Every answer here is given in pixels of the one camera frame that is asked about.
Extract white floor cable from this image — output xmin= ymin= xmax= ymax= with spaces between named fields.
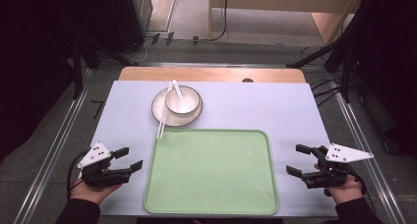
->
xmin=124 ymin=36 xmax=155 ymax=63

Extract white chopstick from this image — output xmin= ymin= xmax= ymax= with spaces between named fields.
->
xmin=157 ymin=81 xmax=174 ymax=140
xmin=155 ymin=80 xmax=173 ymax=140

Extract white ceramic spoon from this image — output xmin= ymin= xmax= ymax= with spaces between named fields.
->
xmin=171 ymin=79 xmax=192 ymax=111

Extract light wooden furniture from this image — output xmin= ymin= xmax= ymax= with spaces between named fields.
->
xmin=208 ymin=0 xmax=366 ymax=47

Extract light green plastic tray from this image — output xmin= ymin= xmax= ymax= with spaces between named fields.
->
xmin=143 ymin=128 xmax=280 ymax=216

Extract pale blue table mat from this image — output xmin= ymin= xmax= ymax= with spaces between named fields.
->
xmin=88 ymin=80 xmax=339 ymax=218

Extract dark cabinet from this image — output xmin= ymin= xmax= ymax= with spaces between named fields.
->
xmin=105 ymin=0 xmax=153 ymax=54

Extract person's right hand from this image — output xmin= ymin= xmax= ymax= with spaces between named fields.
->
xmin=313 ymin=163 xmax=364 ymax=205

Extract metal floor rail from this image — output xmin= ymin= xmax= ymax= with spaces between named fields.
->
xmin=328 ymin=74 xmax=408 ymax=224
xmin=12 ymin=67 xmax=94 ymax=224

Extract white round plate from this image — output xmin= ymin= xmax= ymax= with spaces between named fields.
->
xmin=150 ymin=85 xmax=205 ymax=128

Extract black floor cables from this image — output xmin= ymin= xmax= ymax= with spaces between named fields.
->
xmin=309 ymin=78 xmax=342 ymax=108

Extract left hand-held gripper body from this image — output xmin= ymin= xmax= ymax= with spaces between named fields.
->
xmin=77 ymin=141 xmax=132 ymax=189

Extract person's left hand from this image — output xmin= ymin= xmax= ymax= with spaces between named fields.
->
xmin=69 ymin=167 xmax=123 ymax=205

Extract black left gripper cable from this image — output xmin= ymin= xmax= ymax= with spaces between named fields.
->
xmin=66 ymin=149 xmax=90 ymax=200

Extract black hanging cable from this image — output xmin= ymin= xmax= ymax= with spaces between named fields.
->
xmin=192 ymin=0 xmax=230 ymax=45

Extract black tripod stand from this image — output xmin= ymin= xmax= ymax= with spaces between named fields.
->
xmin=285 ymin=33 xmax=349 ymax=70

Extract white ceramic bowl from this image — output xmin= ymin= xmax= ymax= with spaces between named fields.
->
xmin=164 ymin=85 xmax=202 ymax=116

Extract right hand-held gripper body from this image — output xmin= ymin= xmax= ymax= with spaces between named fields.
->
xmin=302 ymin=142 xmax=375 ymax=190

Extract wooden table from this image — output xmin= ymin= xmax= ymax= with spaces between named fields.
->
xmin=117 ymin=66 xmax=307 ymax=84

